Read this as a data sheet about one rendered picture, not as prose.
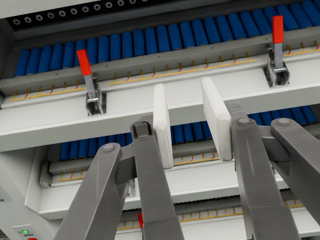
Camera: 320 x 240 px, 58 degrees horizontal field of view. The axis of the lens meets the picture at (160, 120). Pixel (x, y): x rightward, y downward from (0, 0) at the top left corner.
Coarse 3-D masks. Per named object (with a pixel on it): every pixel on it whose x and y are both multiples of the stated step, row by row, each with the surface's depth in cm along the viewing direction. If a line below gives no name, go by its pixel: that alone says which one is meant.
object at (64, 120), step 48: (192, 0) 49; (0, 48) 52; (0, 96) 46; (48, 96) 46; (144, 96) 44; (192, 96) 42; (240, 96) 41; (288, 96) 42; (0, 144) 45; (48, 144) 46
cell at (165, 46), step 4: (160, 28) 49; (164, 28) 49; (160, 32) 48; (164, 32) 48; (160, 36) 48; (164, 36) 48; (160, 40) 47; (164, 40) 47; (168, 40) 48; (160, 44) 47; (164, 44) 46; (168, 44) 47; (160, 48) 46; (164, 48) 46; (168, 48) 46
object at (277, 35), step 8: (272, 16) 38; (280, 16) 38; (272, 24) 38; (280, 24) 38; (272, 32) 39; (280, 32) 38; (272, 40) 39; (280, 40) 39; (280, 48) 39; (280, 56) 40; (280, 64) 40
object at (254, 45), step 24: (192, 48) 44; (216, 48) 44; (240, 48) 43; (264, 48) 44; (288, 48) 43; (48, 72) 46; (72, 72) 45; (96, 72) 45; (120, 72) 45; (144, 72) 46
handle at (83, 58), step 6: (78, 54) 40; (84, 54) 40; (84, 60) 40; (84, 66) 40; (84, 72) 40; (90, 72) 41; (84, 78) 41; (90, 78) 41; (90, 84) 41; (90, 90) 41; (90, 96) 42; (96, 96) 42
